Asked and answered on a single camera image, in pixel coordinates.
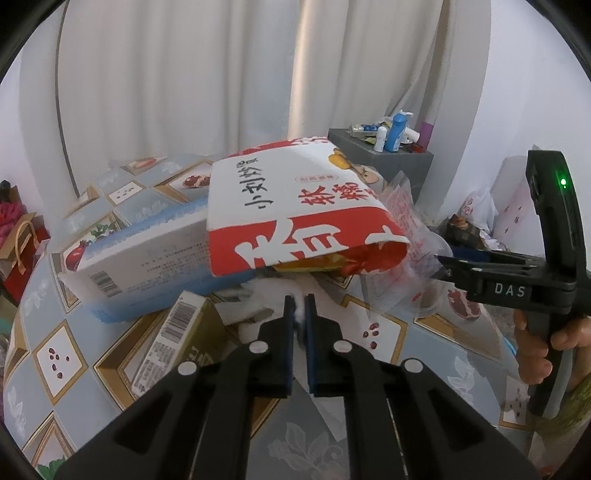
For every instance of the person's right forearm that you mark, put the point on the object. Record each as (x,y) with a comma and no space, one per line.
(579,415)

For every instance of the magenta box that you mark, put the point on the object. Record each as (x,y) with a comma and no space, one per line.
(426,136)

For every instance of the dark box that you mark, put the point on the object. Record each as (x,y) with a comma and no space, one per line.
(461,230)

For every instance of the pink board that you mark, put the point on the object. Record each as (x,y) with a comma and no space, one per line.
(512,207)

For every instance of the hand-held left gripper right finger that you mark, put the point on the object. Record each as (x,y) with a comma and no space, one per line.
(311,332)

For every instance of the clear plastic bag red print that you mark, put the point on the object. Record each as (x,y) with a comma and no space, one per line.
(406,221)

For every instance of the white tube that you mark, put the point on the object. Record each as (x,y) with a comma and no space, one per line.
(412,136)

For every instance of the small white bottle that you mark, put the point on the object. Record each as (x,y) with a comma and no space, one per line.
(380,139)

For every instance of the blue and white carton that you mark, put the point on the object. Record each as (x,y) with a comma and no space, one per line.
(161,258)

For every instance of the white plastic bag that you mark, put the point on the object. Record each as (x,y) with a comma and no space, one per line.
(478,207)

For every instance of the red and white snack bag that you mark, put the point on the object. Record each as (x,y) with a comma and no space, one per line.
(277,194)

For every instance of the brown paper gift bag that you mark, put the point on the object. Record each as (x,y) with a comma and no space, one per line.
(21,244)

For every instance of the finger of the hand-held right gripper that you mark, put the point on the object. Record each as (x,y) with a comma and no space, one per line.
(471,254)
(455,270)

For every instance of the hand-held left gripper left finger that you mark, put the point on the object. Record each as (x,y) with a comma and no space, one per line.
(288,332)

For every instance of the person's right hand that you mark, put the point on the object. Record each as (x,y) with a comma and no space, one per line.
(531,355)

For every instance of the grey curved tube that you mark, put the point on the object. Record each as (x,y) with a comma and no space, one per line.
(61,92)

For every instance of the white curtain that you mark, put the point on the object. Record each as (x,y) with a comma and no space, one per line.
(184,69)

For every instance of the grey cabinet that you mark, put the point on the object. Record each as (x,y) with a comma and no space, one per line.
(401,168)

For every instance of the blue bottle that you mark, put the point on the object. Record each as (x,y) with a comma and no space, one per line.
(396,134)

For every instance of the fruit-print tablecloth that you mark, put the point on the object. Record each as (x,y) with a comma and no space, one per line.
(69,332)

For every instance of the beige carton with barcode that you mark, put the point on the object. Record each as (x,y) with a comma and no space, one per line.
(184,341)

